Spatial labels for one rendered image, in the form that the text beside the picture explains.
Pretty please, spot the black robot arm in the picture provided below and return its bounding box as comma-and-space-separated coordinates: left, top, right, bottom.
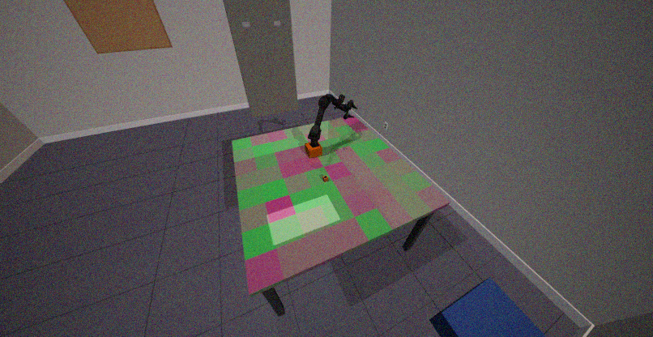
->
308, 94, 352, 147

